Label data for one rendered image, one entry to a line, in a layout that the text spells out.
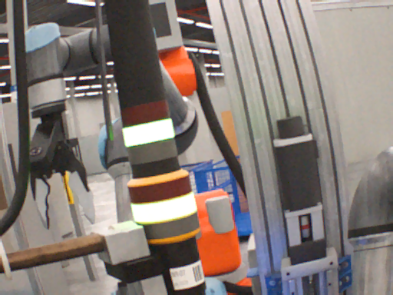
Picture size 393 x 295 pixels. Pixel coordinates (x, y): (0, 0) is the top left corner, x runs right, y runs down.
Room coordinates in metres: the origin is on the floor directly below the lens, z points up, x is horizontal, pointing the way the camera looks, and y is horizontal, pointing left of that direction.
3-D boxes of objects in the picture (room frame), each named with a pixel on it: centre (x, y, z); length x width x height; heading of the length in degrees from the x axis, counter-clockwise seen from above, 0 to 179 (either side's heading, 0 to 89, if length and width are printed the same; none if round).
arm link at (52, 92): (0.94, 0.24, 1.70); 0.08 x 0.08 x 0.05
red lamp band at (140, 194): (0.40, 0.03, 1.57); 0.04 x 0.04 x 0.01
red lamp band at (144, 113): (0.40, 0.03, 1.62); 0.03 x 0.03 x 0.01
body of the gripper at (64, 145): (0.95, 0.24, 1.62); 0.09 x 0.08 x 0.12; 176
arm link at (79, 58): (1.04, 0.20, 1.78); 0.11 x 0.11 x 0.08; 78
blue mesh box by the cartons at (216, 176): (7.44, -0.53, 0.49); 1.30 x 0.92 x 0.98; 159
